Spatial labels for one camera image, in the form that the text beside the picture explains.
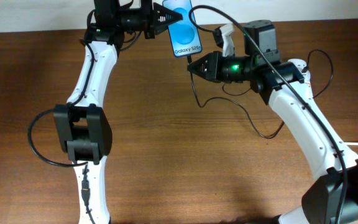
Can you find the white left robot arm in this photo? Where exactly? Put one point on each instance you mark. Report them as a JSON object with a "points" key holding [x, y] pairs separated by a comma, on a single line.
{"points": [[82, 126]]}

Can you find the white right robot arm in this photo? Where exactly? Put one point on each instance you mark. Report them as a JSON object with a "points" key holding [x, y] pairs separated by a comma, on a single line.
{"points": [[285, 87]]}

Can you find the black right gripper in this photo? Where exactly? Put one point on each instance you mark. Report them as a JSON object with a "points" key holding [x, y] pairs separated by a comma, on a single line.
{"points": [[214, 73]]}

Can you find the blue Galaxy smartphone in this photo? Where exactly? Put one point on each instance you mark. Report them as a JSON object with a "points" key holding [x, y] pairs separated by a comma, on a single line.
{"points": [[184, 35]]}

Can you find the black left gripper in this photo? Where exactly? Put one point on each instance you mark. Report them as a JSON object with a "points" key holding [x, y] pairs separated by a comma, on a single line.
{"points": [[156, 12]]}

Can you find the white power strip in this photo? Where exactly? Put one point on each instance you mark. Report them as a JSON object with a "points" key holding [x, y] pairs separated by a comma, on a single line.
{"points": [[301, 66]]}

